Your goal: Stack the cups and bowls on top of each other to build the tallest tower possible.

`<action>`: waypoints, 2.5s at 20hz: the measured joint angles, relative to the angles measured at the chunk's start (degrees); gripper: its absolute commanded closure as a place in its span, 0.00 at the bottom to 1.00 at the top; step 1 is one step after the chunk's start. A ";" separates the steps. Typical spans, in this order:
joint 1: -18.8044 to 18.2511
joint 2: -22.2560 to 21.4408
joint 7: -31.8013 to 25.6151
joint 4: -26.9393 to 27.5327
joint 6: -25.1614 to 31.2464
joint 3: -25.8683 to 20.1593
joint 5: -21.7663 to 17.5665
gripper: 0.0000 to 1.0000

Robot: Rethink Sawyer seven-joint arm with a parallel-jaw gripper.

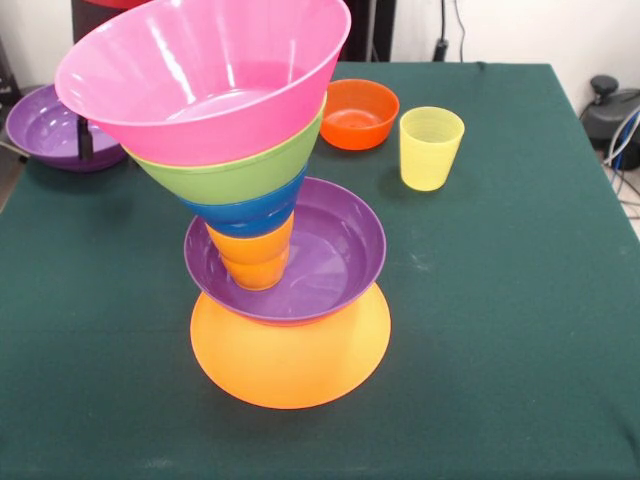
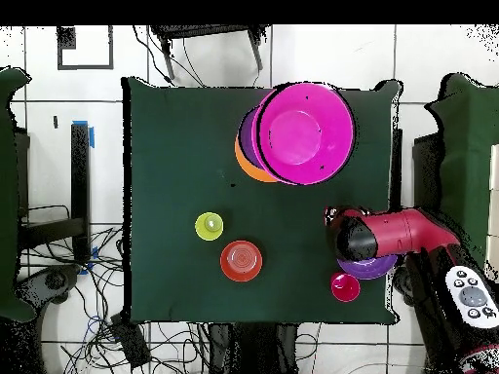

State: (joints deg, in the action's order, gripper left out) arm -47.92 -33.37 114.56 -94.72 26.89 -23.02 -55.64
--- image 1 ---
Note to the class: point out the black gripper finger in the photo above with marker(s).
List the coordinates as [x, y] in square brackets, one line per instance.
[85, 142]

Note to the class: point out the blue plastic bowl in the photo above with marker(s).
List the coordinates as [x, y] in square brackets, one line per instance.
[255, 215]

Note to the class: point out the large pink plastic bowl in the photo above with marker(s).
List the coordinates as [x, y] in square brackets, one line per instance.
[175, 100]

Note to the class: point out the orange plastic cup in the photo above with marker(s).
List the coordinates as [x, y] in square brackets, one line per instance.
[257, 260]

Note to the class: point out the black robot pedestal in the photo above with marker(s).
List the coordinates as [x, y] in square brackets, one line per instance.
[380, 30]

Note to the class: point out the green plastic bowl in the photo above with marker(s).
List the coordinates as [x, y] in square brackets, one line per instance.
[240, 180]

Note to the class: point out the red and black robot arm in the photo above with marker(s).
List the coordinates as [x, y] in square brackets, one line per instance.
[90, 20]

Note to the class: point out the purple plastic bowl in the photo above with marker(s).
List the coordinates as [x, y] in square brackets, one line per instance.
[45, 135]
[345, 260]

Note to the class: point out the yellow plastic cup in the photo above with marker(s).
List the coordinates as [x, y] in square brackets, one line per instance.
[430, 155]

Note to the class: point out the black floor stand base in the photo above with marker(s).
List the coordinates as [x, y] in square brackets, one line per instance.
[607, 107]

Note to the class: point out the red-orange plastic bowl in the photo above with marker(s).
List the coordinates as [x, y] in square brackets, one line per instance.
[360, 115]

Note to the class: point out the dark green table cloth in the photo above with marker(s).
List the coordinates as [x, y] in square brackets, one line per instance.
[500, 325]

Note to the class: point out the large yellow-orange plastic bowl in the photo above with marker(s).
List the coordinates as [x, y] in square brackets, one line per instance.
[290, 365]

